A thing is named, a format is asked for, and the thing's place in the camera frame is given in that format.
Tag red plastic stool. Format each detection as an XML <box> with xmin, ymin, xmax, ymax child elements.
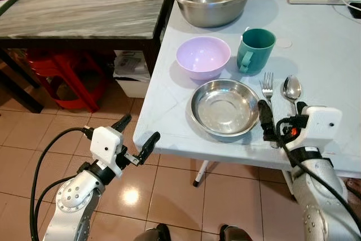
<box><xmin>25</xmin><ymin>49</ymin><xmax>108</xmax><ymax>112</ymax></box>

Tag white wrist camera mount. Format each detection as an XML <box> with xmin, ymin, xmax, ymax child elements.
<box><xmin>302</xmin><ymin>106</ymin><xmax>343</xmax><ymax>150</ymax></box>
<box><xmin>90</xmin><ymin>126</ymin><xmax>125</xmax><ymax>177</ymax></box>

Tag person's bare foot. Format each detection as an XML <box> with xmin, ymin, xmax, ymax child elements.
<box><xmin>345</xmin><ymin>178</ymin><xmax>361</xmax><ymax>198</ymax></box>

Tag black tablet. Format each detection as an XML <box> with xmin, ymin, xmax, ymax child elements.
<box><xmin>347</xmin><ymin>2</ymin><xmax>361</xmax><ymax>19</ymax></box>

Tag steel fork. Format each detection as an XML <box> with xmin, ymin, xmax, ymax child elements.
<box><xmin>261</xmin><ymin>72</ymin><xmax>275</xmax><ymax>109</ymax></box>

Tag round steel plate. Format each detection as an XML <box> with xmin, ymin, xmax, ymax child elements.
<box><xmin>190</xmin><ymin>79</ymin><xmax>261</xmax><ymax>138</ymax></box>

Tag white storage box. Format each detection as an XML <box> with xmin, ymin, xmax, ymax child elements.
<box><xmin>113</xmin><ymin>51</ymin><xmax>152</xmax><ymax>98</ymax></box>

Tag marble top dark table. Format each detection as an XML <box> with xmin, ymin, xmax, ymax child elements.
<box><xmin>0</xmin><ymin>0</ymin><xmax>177</xmax><ymax>115</ymax></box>

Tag teal plastic mug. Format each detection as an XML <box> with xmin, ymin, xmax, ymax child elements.
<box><xmin>236</xmin><ymin>28</ymin><xmax>277</xmax><ymax>75</ymax></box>

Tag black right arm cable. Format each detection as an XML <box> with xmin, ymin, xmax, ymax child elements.
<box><xmin>275</xmin><ymin>118</ymin><xmax>361</xmax><ymax>236</ymax></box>

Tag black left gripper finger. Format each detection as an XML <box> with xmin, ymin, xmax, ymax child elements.
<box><xmin>111</xmin><ymin>114</ymin><xmax>133</xmax><ymax>134</ymax></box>
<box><xmin>137</xmin><ymin>132</ymin><xmax>161</xmax><ymax>165</ymax></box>

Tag white round coaster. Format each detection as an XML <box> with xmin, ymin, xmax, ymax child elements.
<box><xmin>276</xmin><ymin>38</ymin><xmax>293</xmax><ymax>49</ymax></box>

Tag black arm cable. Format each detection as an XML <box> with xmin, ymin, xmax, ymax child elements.
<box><xmin>29</xmin><ymin>127</ymin><xmax>94</xmax><ymax>241</ymax></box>
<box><xmin>275</xmin><ymin>118</ymin><xmax>361</xmax><ymax>236</ymax></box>

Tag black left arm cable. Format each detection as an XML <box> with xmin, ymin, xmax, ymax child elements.
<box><xmin>29</xmin><ymin>127</ymin><xmax>94</xmax><ymax>241</ymax></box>

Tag steel spoon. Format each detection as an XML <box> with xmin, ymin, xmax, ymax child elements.
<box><xmin>282</xmin><ymin>75</ymin><xmax>302</xmax><ymax>116</ymax></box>

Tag white power cable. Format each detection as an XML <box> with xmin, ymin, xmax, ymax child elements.
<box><xmin>338</xmin><ymin>0</ymin><xmax>361</xmax><ymax>13</ymax></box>

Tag lilac plastic bowl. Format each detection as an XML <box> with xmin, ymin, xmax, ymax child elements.
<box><xmin>176</xmin><ymin>36</ymin><xmax>231</xmax><ymax>80</ymax></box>

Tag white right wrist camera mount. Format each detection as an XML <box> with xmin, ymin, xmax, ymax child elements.
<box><xmin>302</xmin><ymin>106</ymin><xmax>343</xmax><ymax>150</ymax></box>

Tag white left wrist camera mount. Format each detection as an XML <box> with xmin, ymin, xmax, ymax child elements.
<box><xmin>90</xmin><ymin>126</ymin><xmax>125</xmax><ymax>177</ymax></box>

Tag white table leg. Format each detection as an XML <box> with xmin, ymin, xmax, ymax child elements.
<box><xmin>193</xmin><ymin>161</ymin><xmax>210</xmax><ymax>187</ymax></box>

